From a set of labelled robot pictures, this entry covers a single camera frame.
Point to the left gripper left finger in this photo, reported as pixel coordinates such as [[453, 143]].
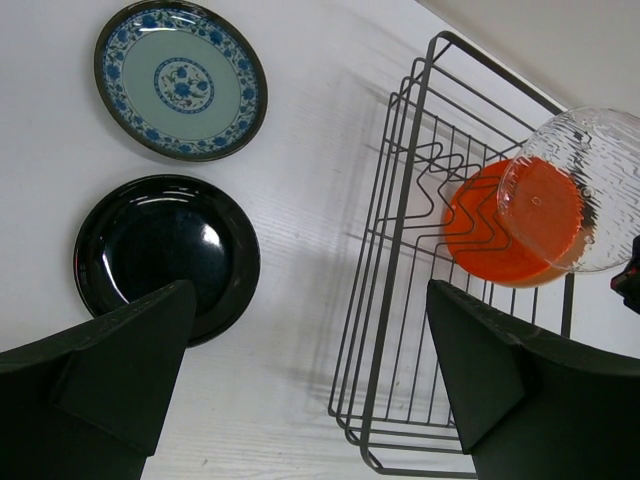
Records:
[[90, 402]]

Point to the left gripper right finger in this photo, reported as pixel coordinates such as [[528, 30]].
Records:
[[529, 403]]

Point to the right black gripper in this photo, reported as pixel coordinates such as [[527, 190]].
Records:
[[627, 283]]

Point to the clear glass plate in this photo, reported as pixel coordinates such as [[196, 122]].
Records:
[[598, 148]]

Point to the orange plate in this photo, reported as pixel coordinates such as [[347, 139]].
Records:
[[512, 237]]

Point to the black plate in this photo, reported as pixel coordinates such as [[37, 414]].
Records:
[[154, 230]]

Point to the blue floral plate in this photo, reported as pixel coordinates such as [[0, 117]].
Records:
[[180, 80]]

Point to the dark wire dish rack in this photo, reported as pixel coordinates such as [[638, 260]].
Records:
[[456, 111]]

